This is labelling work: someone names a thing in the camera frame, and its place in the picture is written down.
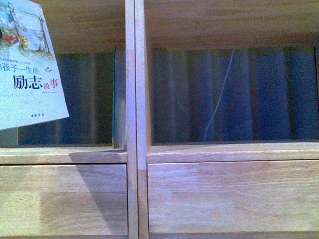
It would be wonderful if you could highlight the white illustrated children's book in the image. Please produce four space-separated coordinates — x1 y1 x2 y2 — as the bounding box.
0 0 69 130

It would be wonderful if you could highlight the dark curtain behind shelf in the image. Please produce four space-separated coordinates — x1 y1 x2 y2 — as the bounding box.
17 47 319 145

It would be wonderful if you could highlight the right wooden shelf unit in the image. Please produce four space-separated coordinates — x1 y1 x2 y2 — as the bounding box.
135 0 319 239

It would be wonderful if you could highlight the wooden shelf unit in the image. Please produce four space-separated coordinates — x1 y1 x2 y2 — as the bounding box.
0 0 138 239
135 0 319 239

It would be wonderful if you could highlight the left wooden shelf unit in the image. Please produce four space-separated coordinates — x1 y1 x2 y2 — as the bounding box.
0 0 138 239

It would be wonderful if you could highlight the thin teal upright book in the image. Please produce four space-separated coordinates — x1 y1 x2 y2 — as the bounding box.
112 47 127 149

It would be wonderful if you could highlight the left wooden drawer front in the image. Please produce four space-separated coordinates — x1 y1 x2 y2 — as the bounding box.
0 164 128 238

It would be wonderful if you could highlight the wooden drawer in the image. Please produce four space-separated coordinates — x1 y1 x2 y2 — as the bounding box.
148 160 319 234
0 164 128 238

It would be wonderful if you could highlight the right wooden drawer front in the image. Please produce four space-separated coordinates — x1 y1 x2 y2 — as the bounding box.
148 160 319 234

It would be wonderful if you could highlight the thin white hanging cord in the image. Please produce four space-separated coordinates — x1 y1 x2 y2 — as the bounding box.
203 49 235 142

